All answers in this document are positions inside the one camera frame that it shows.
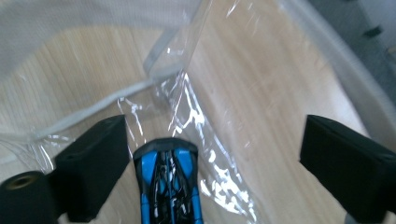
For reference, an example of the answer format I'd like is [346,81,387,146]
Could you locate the blue toy car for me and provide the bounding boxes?
[133,137,205,224]

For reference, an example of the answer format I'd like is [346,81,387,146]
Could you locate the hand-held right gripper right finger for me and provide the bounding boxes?
[299,114,396,224]

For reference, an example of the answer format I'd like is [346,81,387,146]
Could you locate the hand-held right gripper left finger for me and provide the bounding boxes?
[50,114,132,224]

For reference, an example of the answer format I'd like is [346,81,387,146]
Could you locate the clear plastic bag white trim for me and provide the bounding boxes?
[0,0,396,224]

